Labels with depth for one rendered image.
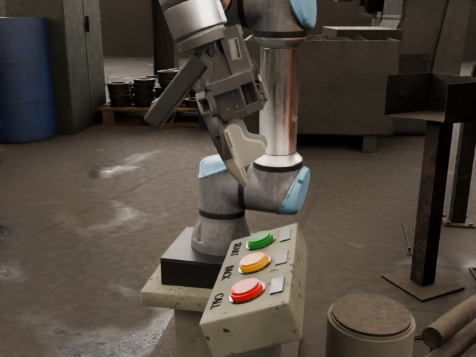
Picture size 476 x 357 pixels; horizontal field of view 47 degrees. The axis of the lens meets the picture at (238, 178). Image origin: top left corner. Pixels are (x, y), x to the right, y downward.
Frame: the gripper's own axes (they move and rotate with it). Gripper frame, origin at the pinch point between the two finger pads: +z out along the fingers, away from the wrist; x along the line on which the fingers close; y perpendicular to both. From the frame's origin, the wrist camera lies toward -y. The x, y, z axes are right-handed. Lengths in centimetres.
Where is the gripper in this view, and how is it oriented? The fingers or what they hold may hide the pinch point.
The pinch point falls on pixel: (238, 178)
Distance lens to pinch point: 76.4
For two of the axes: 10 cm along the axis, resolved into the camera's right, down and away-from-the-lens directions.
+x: 1.3, -2.8, 9.5
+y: 9.3, -2.9, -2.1
